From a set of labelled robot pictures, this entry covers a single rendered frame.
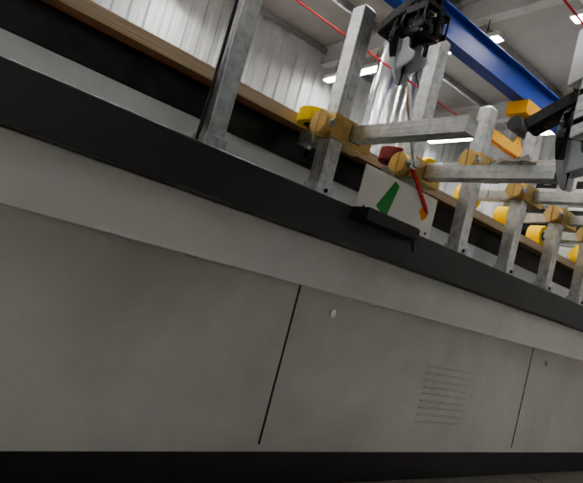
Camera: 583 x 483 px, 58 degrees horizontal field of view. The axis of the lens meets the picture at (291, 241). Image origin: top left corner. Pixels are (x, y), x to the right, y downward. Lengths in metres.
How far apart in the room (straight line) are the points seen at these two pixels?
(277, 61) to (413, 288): 8.79
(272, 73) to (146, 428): 8.89
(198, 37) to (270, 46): 1.40
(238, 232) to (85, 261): 0.30
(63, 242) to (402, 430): 1.17
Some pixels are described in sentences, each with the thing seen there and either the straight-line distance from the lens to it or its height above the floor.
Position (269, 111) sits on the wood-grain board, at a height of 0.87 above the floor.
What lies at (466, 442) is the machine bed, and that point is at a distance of 2.09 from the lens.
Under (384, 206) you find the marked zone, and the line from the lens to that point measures 1.16.
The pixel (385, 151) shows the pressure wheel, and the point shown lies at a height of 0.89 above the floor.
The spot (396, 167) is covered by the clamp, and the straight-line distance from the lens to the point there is 1.23.
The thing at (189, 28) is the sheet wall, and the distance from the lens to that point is 9.18.
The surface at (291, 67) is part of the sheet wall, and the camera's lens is 10.08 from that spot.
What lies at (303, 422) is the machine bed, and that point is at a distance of 1.45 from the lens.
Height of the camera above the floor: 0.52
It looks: 5 degrees up
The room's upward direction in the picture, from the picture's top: 15 degrees clockwise
